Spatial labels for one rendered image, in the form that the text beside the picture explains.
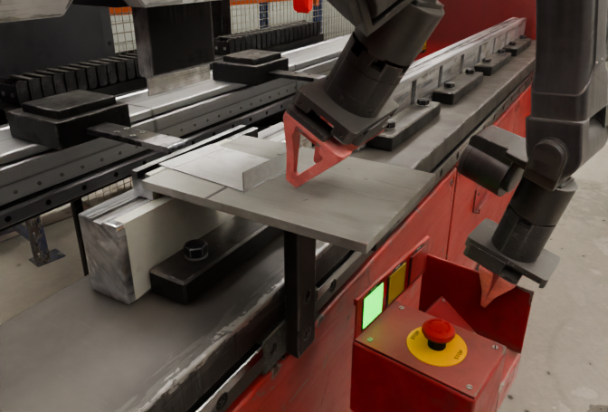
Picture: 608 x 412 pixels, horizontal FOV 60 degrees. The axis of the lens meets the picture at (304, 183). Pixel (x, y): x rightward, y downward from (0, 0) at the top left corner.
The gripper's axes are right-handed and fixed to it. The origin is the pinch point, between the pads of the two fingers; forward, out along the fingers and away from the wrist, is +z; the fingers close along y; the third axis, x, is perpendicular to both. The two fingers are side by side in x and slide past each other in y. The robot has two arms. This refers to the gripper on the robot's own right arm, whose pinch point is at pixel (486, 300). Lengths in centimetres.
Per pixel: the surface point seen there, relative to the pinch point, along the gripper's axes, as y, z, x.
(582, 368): -26, 76, -98
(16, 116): 60, -7, 30
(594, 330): -26, 76, -121
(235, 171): 26.7, -13.9, 22.8
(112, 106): 54, -9, 19
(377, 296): 10.7, 0.8, 10.5
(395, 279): 10.7, 0.7, 5.8
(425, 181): 9.7, -18.1, 12.2
